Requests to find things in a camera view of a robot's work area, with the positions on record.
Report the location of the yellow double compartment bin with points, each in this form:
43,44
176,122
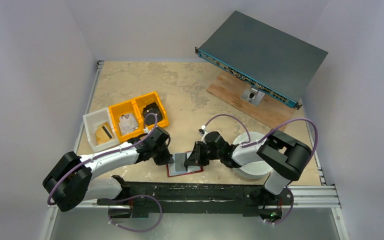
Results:
139,107

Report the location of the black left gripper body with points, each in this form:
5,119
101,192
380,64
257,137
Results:
159,151

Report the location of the black square part in bin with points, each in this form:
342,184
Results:
152,112

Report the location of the white filament spool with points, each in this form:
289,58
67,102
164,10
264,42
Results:
254,170

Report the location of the grey blue network switch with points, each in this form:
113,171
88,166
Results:
270,60

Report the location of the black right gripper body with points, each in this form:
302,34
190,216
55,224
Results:
198,155

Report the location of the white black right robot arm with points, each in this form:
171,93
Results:
286,155

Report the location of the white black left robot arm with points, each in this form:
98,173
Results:
75,178

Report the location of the white plastic bin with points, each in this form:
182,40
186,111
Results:
91,121

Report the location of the gold card with black stripe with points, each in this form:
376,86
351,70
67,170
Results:
104,133

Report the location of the red leather card holder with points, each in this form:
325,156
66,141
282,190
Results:
191,169

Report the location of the wooden board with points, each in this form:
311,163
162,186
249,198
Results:
269,112

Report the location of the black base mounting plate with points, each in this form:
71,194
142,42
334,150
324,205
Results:
144,198

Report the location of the grey metal bracket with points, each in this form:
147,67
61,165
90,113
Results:
253,96

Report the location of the grey metal plate in bin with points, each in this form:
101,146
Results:
127,123

